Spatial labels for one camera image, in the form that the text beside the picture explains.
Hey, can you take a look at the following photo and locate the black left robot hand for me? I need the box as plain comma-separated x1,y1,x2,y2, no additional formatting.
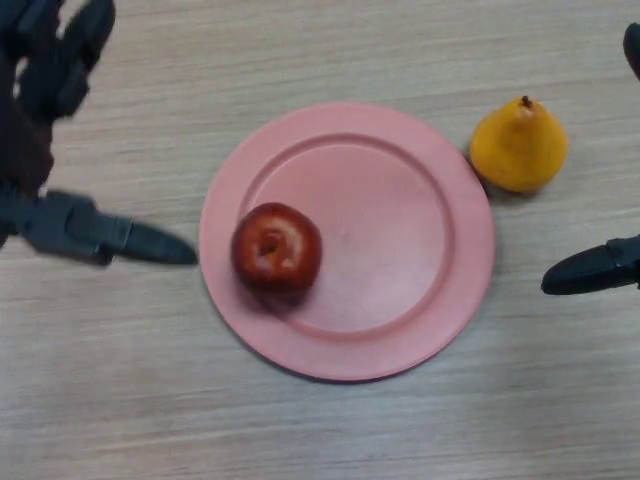
0,0,199,267

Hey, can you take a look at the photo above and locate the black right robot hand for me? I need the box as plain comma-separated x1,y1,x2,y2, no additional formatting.
541,22,640,296

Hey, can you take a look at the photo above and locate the red apple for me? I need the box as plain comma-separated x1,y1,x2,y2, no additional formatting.
230,202,322,293

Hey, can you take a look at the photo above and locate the pink round plate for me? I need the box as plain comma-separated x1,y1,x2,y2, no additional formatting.
198,102,497,384

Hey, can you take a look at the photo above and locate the yellow pear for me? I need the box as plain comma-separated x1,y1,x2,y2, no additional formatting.
468,95,569,194

